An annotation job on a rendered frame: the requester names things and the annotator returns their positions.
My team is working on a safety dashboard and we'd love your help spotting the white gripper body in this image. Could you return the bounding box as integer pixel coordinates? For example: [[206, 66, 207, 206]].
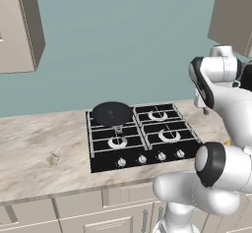
[[193, 85, 209, 110]]

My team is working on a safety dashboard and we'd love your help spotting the black frying pan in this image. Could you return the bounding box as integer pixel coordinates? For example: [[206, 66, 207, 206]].
[[91, 100, 134, 137]]

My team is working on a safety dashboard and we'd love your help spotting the black gas hob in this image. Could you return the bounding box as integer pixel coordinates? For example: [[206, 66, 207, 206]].
[[85, 102, 203, 174]]

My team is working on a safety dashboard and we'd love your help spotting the beige drawer front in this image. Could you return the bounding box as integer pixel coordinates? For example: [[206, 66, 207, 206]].
[[52, 190, 104, 219], [101, 181, 159, 209]]

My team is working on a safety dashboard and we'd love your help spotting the beige wall cupboard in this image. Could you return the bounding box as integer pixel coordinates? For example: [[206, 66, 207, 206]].
[[0, 0, 46, 75], [207, 0, 252, 58]]

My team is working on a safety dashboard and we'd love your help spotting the grey cupboard handle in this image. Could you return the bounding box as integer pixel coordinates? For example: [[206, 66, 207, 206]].
[[157, 205, 165, 225], [142, 208, 150, 233]]

